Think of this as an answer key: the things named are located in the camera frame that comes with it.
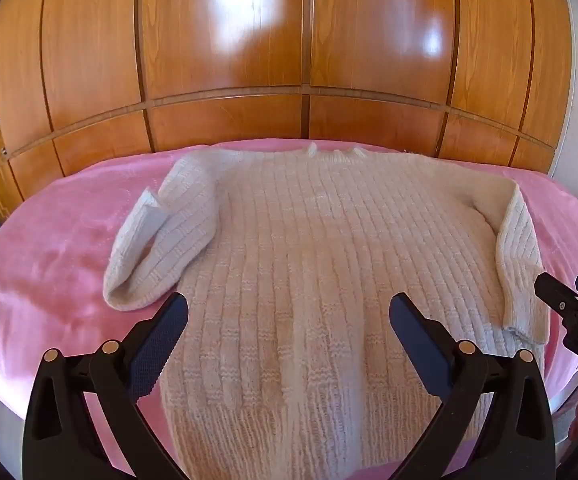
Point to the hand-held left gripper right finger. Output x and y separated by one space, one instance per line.
416 345

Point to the cream knitted sweater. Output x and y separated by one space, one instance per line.
309 240

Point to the pink blanket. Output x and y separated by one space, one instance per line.
54 260

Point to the glossy wooden wardrobe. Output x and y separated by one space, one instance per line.
269 45

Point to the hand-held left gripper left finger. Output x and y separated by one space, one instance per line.
161 345

